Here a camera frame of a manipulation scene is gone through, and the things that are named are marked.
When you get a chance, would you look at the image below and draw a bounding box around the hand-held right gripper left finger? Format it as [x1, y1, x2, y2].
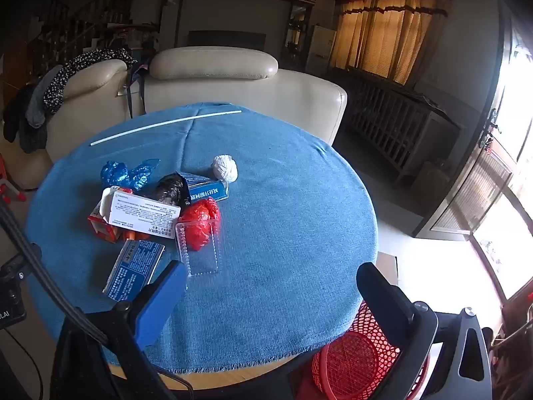
[52, 259, 190, 400]

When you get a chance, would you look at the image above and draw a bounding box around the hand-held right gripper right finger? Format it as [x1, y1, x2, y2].
[356, 262, 494, 400]

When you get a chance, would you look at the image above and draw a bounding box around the blue medicine box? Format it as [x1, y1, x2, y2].
[177, 171, 230, 205]
[102, 239, 166, 303]

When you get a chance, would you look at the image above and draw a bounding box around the red plastic mesh basket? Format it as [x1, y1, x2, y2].
[310, 300, 429, 400]

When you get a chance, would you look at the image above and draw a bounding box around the white medicine box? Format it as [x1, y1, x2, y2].
[101, 187, 182, 240]

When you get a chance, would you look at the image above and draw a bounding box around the red plastic bag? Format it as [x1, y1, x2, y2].
[179, 197, 221, 251]

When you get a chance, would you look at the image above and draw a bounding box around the red orange small box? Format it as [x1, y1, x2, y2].
[87, 200, 126, 243]

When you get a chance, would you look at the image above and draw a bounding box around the black plastic bag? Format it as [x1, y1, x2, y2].
[155, 172, 187, 207]

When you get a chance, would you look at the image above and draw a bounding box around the blue plastic bag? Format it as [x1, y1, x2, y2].
[100, 158, 161, 191]

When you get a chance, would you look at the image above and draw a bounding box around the white paper wad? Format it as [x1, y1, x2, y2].
[212, 154, 239, 183]

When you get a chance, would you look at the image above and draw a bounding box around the large cardboard box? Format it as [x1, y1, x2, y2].
[377, 251, 398, 286]

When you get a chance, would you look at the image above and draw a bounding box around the clear plastic tray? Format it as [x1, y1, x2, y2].
[175, 217, 221, 278]

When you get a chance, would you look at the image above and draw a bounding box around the red stool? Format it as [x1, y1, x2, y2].
[0, 154, 26, 203]

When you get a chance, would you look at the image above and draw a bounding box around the small cardboard box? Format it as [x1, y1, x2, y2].
[412, 160, 452, 205]

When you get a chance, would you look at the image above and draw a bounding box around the blue tablecloth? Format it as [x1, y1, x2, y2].
[25, 102, 379, 373]

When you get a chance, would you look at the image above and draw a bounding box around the brown wooden door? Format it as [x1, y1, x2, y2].
[412, 0, 533, 242]

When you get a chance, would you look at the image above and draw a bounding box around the dark cloth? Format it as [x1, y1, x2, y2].
[3, 87, 48, 154]

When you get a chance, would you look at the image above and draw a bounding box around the white slatted wooden crib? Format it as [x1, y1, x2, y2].
[329, 67, 463, 182]

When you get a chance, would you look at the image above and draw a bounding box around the grey cloth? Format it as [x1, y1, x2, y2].
[25, 64, 63, 129]

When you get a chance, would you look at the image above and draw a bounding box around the thin white stick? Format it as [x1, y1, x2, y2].
[90, 110, 243, 147]

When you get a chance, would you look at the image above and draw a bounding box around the cream leather sofa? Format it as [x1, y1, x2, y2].
[8, 46, 348, 190]

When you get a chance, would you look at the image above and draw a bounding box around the black white dotted cloth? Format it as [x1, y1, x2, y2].
[44, 48, 138, 114]

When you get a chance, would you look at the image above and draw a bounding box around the yellow curtain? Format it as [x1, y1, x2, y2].
[331, 0, 456, 86]

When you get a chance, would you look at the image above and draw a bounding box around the wooden staircase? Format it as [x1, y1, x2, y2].
[25, 0, 138, 80]

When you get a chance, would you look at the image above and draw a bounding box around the dark wooden display cabinet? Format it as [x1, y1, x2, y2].
[285, 2, 313, 71]

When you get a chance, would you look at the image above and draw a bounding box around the dark bag strap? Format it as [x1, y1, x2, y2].
[125, 64, 146, 119]

